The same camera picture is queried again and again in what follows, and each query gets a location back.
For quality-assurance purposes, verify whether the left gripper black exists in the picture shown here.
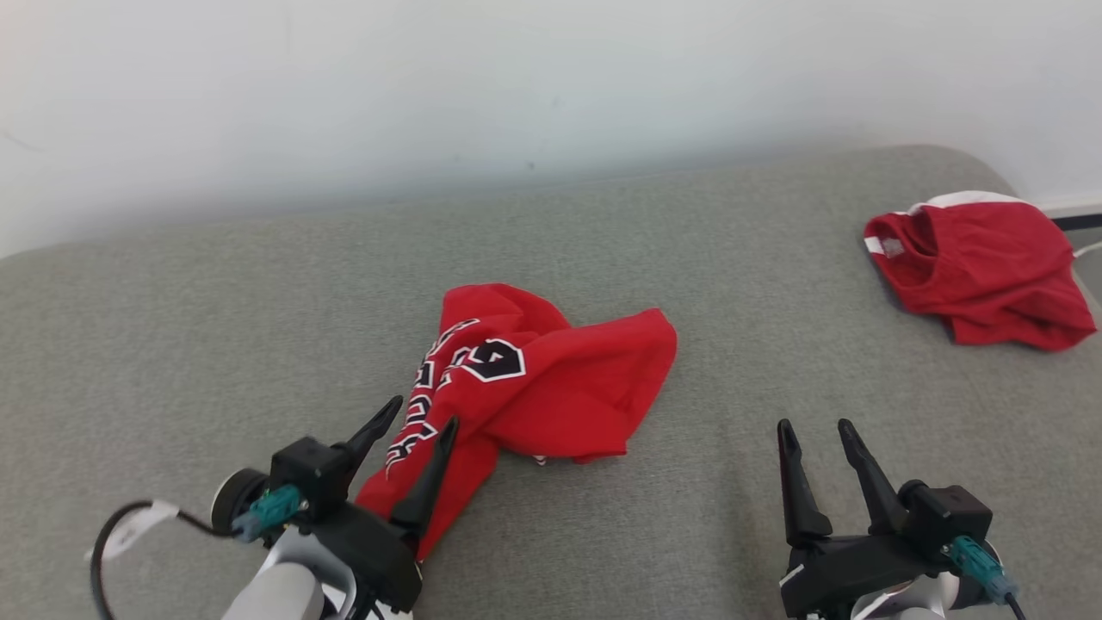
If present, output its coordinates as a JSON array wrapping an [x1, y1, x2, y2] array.
[[306, 394, 461, 614]]

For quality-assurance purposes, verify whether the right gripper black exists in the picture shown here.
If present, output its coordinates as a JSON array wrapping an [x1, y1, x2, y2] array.
[[777, 419, 948, 619]]

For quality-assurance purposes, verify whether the red Bulls 23 jersey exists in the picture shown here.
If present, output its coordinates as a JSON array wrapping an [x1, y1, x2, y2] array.
[[355, 282, 679, 562]]

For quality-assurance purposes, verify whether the red shorts white stripe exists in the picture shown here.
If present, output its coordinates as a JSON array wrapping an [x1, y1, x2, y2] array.
[[864, 191, 1099, 352]]

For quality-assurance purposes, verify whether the teal cable connector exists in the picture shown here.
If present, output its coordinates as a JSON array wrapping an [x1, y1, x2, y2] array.
[[231, 484, 308, 543], [943, 534, 1021, 605]]

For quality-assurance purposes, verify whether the white cable label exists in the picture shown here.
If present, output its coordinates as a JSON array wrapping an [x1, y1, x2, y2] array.
[[84, 501, 182, 562]]

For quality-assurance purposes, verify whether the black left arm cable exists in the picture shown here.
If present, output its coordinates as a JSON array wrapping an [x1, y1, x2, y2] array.
[[90, 499, 238, 620]]

